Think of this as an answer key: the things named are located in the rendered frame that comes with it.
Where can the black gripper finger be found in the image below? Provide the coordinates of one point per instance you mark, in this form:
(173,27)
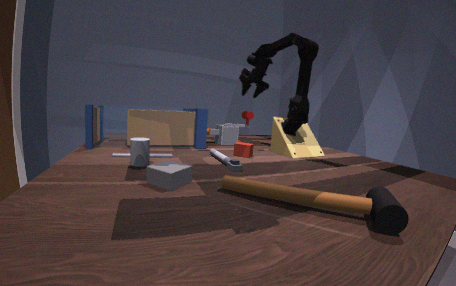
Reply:
(246,86)
(258,90)

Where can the black rubber mallet with wooden handle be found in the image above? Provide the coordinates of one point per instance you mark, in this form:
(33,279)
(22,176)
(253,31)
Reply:
(389,217)

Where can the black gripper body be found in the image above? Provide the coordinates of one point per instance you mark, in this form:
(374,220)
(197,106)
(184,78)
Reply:
(255,78)

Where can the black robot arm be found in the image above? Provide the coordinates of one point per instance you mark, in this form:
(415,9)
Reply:
(307,51)

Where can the grey cylinder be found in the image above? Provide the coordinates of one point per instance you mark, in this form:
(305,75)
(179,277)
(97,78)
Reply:
(139,151)

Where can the grey metal rod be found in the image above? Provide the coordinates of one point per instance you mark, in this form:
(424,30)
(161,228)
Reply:
(232,164)

